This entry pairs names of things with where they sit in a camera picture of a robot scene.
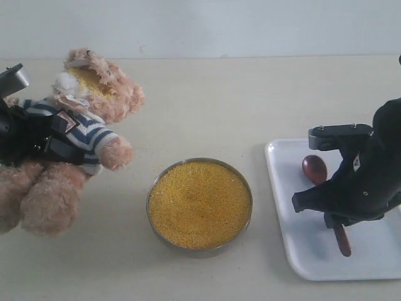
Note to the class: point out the metal bowl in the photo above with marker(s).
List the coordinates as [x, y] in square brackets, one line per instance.
[200, 247]

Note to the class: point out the dark red wooden spoon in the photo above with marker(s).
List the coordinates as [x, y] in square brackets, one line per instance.
[314, 168]

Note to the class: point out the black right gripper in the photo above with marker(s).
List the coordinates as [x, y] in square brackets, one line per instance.
[364, 188]

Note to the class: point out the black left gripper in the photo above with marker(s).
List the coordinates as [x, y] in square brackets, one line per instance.
[24, 134]

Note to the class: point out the yellow millet grains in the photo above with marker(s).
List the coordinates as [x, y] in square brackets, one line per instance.
[200, 202]

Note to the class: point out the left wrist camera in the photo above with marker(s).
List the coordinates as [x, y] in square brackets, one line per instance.
[13, 79]

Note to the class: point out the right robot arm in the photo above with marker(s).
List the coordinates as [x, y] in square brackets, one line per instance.
[386, 131]

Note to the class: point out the teddy bear striped sweater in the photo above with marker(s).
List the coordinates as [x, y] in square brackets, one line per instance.
[42, 196]

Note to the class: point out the white rectangular tray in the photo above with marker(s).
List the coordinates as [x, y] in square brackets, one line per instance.
[311, 248]

